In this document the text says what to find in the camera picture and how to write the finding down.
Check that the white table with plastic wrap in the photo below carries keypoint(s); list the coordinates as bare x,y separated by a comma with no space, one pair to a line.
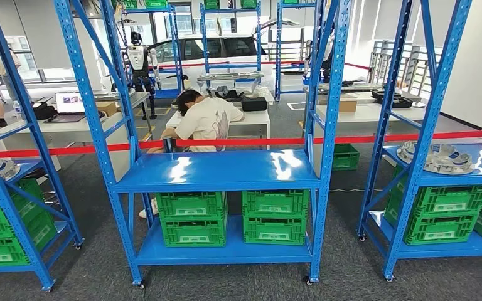
266,97

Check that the black hard case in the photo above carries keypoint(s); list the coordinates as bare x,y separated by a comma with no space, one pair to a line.
254,104

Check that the grey fixture tray on stand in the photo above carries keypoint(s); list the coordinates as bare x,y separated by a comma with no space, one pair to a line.
230,77

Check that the white metal railing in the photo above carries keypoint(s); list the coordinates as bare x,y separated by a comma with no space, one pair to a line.
407,66

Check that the seated person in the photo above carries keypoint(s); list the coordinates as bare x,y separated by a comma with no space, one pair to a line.
207,120

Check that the open laptop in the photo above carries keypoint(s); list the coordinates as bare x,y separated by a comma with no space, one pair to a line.
69,103

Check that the brown cardboard box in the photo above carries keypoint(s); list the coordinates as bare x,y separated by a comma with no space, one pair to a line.
107,109
348,104

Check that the small white desk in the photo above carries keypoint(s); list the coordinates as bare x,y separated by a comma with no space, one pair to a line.
257,118

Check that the black foam tray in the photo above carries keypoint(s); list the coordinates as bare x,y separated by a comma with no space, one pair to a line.
380,94
399,103

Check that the clear water bottle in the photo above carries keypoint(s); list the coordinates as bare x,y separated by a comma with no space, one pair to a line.
17,111

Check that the tall blue storage rack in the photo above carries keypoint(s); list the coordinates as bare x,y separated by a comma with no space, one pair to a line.
203,41
178,50
279,50

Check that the black car trim part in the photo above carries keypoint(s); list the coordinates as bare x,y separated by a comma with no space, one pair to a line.
228,93

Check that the long white desk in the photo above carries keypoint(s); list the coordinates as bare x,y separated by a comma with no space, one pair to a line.
370,112
70,128

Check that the flat grey fixture plate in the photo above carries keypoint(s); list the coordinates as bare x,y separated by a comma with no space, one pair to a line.
112,95
349,86

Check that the black bag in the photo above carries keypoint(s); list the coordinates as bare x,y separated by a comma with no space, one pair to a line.
43,112

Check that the white car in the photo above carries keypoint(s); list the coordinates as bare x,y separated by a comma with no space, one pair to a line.
189,68

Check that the black chrome barrier post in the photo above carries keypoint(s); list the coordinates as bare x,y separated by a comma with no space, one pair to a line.
169,144

